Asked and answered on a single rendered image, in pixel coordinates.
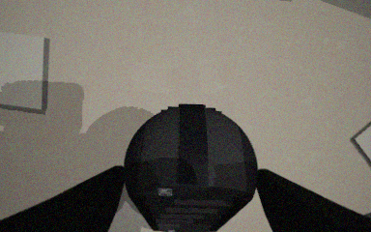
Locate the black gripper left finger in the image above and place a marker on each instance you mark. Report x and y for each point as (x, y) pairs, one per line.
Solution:
(87, 207)

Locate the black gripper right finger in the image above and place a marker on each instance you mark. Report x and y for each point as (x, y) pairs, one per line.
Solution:
(292, 208)

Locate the black rounded unit with label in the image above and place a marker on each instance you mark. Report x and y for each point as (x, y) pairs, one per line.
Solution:
(190, 169)

